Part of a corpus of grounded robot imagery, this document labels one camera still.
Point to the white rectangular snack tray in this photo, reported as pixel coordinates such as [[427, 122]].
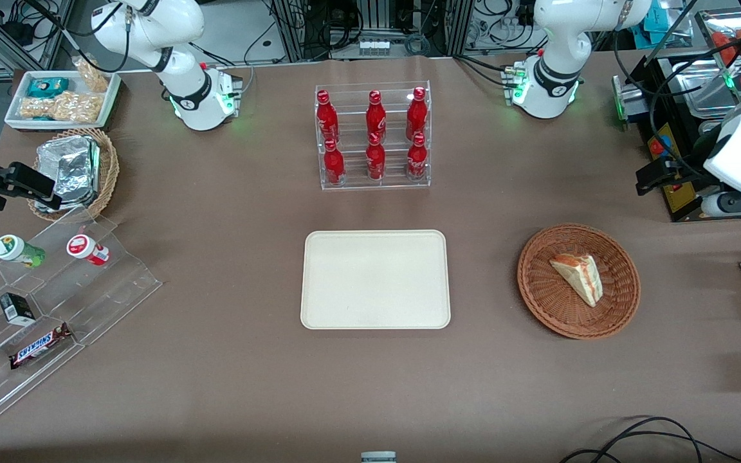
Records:
[[13, 119]]

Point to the steel tray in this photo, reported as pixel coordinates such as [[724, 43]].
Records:
[[705, 90]]

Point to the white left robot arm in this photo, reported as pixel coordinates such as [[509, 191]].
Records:
[[560, 58]]

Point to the teal snack package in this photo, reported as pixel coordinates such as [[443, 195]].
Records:
[[47, 87]]

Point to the silver block with green light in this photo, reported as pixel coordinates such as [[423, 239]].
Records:
[[628, 99]]

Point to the cream plastic tray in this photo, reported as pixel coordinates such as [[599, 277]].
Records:
[[375, 280]]

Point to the brown wicker basket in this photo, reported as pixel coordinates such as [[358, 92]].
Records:
[[550, 302]]

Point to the teal box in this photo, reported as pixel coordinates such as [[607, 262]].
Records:
[[657, 16]]

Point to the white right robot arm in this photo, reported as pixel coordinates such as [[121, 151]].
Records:
[[152, 38]]

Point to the white power strip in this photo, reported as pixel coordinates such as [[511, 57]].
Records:
[[374, 47]]

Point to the triangular sandwich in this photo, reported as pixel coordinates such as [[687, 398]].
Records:
[[579, 276]]

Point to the green yogurt cup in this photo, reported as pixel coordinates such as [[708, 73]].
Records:
[[10, 247]]

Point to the red yogurt cup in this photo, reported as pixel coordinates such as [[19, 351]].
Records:
[[81, 246]]

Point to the snickers chocolate bar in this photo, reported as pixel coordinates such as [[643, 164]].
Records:
[[39, 347]]

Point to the wide clear nut bag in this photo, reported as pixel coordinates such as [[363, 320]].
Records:
[[65, 108]]

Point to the clear acrylic bottle rack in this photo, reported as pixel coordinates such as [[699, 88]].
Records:
[[351, 183]]

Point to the grey object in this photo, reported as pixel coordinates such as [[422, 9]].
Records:
[[378, 457]]

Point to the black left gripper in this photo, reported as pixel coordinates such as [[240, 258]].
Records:
[[684, 174]]

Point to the clear acrylic stepped shelf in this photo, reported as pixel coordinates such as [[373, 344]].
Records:
[[107, 296]]

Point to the small black carton box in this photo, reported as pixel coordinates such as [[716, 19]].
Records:
[[17, 308]]

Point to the red cola bottle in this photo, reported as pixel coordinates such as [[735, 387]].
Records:
[[375, 116], [416, 116], [417, 159], [334, 164], [327, 119], [375, 161]]

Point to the light wicker basket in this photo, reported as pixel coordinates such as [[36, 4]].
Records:
[[108, 170]]

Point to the white robot right side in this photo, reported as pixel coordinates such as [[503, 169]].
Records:
[[663, 138]]

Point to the small clear nut bag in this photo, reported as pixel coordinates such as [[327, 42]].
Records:
[[92, 76]]

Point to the aluminium foil container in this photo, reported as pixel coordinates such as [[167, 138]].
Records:
[[68, 167]]

